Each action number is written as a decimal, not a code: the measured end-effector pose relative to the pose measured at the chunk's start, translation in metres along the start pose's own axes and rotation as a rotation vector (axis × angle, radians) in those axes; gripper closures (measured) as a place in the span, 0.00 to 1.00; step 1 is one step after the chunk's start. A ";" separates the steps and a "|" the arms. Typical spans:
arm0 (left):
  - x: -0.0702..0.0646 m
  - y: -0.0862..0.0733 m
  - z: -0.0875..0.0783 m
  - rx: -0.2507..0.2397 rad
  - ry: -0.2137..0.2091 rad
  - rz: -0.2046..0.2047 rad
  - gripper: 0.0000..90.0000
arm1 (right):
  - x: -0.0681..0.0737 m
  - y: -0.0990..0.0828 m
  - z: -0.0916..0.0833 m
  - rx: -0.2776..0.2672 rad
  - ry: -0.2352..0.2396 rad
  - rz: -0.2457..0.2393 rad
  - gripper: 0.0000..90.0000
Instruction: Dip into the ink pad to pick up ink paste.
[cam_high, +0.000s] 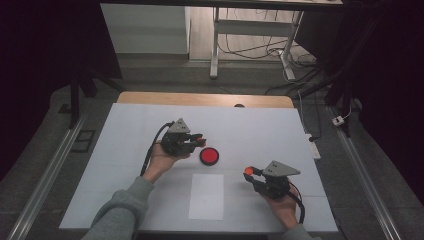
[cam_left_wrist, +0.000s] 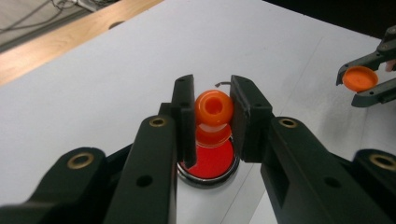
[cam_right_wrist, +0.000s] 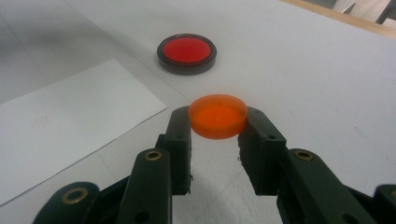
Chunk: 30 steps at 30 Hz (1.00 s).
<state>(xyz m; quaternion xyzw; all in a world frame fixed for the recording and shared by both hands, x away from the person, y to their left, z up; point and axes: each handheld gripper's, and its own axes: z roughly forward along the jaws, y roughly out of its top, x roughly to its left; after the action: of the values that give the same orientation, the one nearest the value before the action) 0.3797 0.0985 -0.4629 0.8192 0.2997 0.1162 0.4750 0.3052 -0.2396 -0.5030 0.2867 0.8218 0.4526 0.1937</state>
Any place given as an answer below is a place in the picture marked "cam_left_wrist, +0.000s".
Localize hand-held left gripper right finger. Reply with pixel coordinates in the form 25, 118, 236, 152
229, 74, 393, 224

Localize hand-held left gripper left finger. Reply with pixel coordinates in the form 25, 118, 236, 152
104, 74, 198, 224

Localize orange bottle cap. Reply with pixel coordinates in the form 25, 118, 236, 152
341, 65, 379, 93

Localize round red ink pad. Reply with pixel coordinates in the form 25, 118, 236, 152
177, 138, 241, 189

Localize small orange bottle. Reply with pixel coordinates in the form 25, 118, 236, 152
194, 89, 235, 148

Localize white paper sheet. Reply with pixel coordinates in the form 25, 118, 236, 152
176, 183, 250, 224

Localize thin black floor cables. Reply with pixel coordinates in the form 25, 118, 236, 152
0, 0, 78, 35

